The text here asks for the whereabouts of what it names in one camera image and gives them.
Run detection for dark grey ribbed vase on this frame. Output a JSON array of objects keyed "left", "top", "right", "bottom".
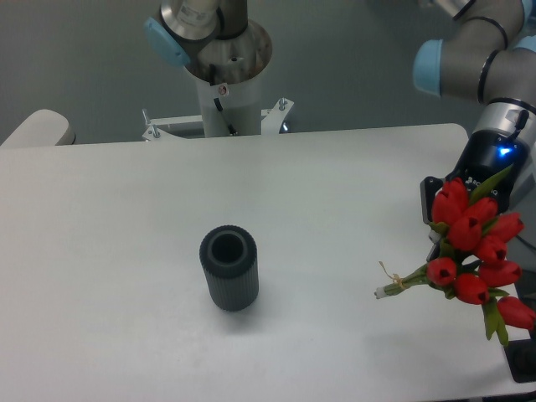
[{"left": 199, "top": 224, "right": 259, "bottom": 312}]

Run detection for red tulip flower bouquet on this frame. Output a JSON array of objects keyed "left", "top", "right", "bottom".
[{"left": 374, "top": 167, "right": 535, "bottom": 346}]

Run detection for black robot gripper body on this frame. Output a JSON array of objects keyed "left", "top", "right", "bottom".
[{"left": 447, "top": 130, "right": 528, "bottom": 213}]

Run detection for beige chair back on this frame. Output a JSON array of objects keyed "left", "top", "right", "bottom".
[{"left": 1, "top": 109, "right": 76, "bottom": 149}]

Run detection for black box at table edge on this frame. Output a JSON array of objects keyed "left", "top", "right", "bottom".
[{"left": 504, "top": 339, "right": 535, "bottom": 384}]

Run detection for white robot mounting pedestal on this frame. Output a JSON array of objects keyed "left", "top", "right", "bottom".
[{"left": 142, "top": 74, "right": 295, "bottom": 142}]

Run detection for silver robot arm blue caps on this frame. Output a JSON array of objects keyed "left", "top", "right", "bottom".
[{"left": 413, "top": 1, "right": 535, "bottom": 224}]

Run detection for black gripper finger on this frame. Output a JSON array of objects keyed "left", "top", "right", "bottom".
[{"left": 420, "top": 176, "right": 445, "bottom": 260}]

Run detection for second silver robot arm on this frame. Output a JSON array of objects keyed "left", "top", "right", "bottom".
[{"left": 143, "top": 0, "right": 273, "bottom": 85}]

